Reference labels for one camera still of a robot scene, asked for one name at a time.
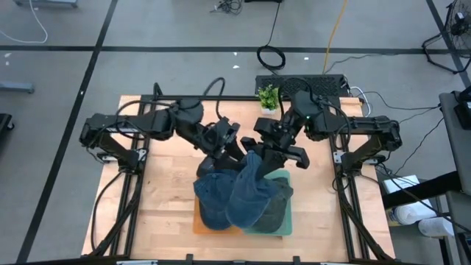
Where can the white paper roll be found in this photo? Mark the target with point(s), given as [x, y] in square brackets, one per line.
[416, 213]
[436, 227]

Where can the grey cart base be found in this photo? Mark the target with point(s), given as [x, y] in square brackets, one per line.
[44, 3]

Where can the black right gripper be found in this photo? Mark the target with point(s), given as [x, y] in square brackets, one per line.
[274, 136]

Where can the grey desk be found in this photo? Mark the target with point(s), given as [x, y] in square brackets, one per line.
[452, 147]

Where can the blue denim cap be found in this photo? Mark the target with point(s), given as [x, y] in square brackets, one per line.
[248, 198]
[213, 198]

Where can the teal translucent plastic bin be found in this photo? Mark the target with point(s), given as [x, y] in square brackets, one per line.
[286, 174]

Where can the black aluminium frame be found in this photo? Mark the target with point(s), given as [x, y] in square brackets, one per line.
[243, 98]

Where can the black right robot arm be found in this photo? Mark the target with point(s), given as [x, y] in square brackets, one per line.
[371, 127]

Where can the grey furniture foot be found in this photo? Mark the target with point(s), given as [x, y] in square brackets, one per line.
[16, 87]

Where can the black beam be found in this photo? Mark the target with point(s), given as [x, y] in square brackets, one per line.
[423, 189]

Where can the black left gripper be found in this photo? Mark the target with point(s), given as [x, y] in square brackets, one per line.
[224, 136]

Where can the orange translucent plastic bin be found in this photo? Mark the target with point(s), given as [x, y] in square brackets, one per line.
[198, 229]

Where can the grey-green denim cap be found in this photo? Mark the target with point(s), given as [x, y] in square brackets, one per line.
[279, 206]

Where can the small green potted plant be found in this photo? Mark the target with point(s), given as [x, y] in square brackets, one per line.
[268, 97]

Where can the black floor object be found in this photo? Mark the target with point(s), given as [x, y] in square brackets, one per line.
[4, 123]

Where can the white paper box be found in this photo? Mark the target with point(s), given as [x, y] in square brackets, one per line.
[403, 184]

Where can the black floor fan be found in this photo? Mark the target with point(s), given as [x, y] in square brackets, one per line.
[459, 18]

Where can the black device on desk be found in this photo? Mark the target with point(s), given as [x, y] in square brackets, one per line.
[464, 110]

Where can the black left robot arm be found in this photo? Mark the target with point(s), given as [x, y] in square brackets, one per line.
[140, 125]

